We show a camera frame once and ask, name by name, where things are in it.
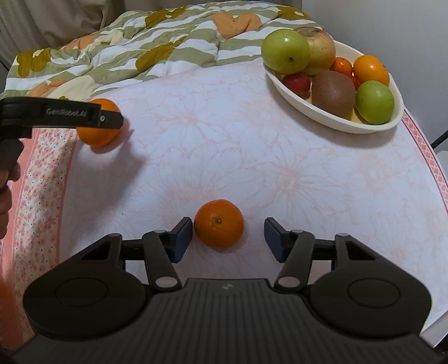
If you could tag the yellow-brown apple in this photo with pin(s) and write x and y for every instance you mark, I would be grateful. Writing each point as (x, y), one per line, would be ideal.
(322, 49)

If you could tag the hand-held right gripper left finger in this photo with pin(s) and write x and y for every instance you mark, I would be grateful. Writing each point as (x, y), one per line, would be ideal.
(182, 239)

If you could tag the person's left hand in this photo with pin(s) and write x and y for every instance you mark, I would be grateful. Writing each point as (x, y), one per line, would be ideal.
(5, 206)

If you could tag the small orange tangerine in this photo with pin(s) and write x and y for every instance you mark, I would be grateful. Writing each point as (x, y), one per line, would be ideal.
(341, 66)

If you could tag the pink floral bed sheet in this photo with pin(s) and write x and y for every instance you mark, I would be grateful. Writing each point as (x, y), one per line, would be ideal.
(245, 157)

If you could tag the brown kiwi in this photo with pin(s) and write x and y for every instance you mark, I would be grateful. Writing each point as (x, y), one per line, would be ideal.
(332, 93)

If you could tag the green striped floral blanket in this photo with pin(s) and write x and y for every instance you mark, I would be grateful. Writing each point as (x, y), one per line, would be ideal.
(157, 45)

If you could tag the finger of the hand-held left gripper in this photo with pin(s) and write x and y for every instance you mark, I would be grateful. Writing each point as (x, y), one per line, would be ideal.
(112, 119)

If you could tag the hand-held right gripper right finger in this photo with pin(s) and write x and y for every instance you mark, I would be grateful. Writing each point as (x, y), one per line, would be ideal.
(274, 241)

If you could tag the beige curtain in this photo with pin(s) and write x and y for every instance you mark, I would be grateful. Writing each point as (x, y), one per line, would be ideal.
(52, 24)

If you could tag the cream plate with yellow print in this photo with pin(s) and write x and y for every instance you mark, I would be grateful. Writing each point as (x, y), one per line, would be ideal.
(315, 112)

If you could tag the small red tomato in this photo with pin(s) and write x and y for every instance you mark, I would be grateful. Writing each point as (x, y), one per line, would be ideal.
(296, 84)

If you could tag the green apple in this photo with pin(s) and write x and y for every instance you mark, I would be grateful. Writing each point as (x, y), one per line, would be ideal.
(285, 50)
(374, 103)

